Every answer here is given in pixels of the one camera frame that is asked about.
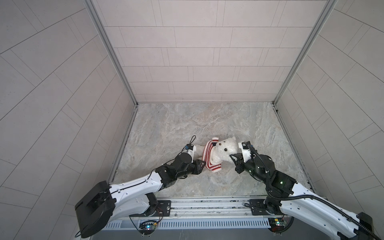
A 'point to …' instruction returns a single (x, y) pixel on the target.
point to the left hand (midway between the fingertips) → (208, 164)
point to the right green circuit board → (276, 224)
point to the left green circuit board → (147, 226)
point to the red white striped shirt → (206, 157)
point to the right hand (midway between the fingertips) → (228, 157)
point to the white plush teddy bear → (221, 151)
